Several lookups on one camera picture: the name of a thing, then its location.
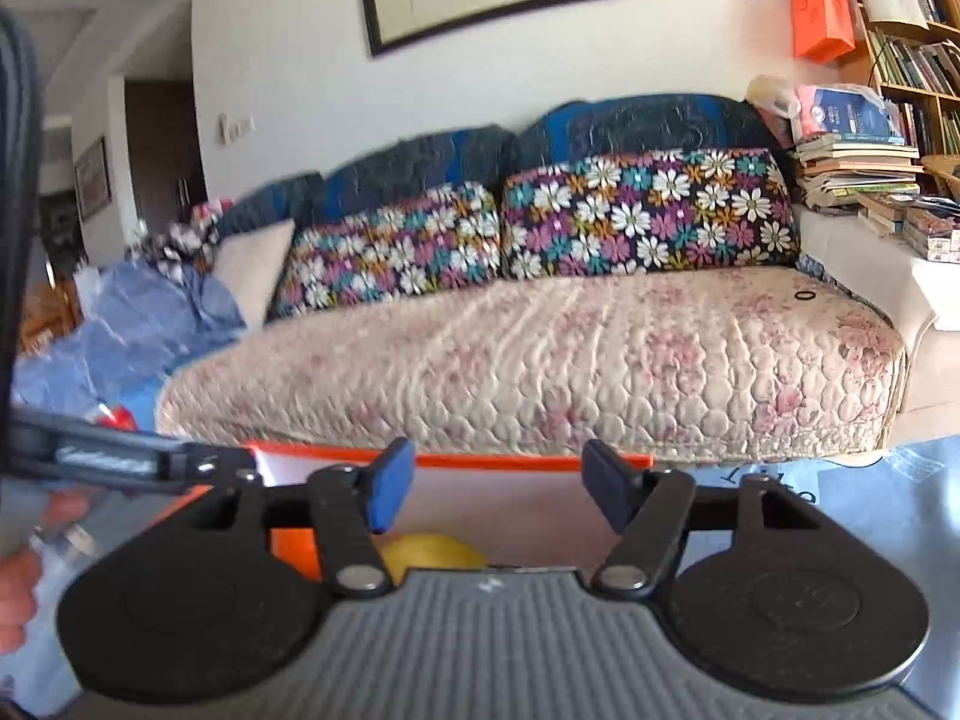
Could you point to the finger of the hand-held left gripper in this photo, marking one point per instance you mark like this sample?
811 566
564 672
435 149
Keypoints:
225 463

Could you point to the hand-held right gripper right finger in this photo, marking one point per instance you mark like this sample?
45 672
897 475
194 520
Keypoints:
607 484

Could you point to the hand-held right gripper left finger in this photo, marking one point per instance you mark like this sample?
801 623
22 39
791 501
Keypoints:
390 484

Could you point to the yellow lemon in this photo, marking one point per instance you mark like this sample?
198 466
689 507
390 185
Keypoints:
431 551

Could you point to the orange cardboard box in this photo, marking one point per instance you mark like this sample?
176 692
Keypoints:
487 495

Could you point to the person's left hand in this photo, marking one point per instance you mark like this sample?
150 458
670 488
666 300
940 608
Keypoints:
19 600

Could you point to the red soda can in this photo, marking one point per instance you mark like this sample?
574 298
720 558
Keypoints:
121 416

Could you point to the sofa with quilted cover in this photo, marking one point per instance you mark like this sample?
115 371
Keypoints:
562 360

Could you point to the blue plaid cloth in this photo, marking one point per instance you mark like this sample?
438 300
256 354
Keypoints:
135 330

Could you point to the wooden furniture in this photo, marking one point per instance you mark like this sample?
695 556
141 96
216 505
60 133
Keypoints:
49 315

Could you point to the white pillow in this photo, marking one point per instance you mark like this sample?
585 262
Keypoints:
255 270

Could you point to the patterned clothes pile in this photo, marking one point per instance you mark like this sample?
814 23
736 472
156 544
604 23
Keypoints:
180 236

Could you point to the floral print cushion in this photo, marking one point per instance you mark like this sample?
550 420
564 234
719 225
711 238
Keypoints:
390 247
645 214

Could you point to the light blue tablecloth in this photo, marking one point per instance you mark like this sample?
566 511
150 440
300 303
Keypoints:
862 495

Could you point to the dark blue patterned cushion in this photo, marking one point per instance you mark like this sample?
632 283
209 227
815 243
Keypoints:
420 165
270 202
645 124

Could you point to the small framed picture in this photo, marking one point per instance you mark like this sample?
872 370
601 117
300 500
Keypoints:
91 178

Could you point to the dark wooden door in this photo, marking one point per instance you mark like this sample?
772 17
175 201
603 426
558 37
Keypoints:
161 157

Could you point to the white covered side table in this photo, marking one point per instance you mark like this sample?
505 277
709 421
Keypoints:
885 292

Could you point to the stack of books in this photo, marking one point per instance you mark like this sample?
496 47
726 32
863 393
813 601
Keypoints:
855 172

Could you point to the stack of small boxes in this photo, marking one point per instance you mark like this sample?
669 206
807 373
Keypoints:
926 229

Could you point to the plastic bag with blue packet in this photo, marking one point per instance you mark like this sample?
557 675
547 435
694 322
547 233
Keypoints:
840 112

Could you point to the orange paper bag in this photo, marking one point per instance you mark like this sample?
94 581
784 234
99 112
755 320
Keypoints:
823 19

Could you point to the wooden bookshelf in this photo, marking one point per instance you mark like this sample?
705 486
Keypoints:
915 67

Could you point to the white wall switch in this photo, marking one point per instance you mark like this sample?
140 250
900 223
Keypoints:
234 129

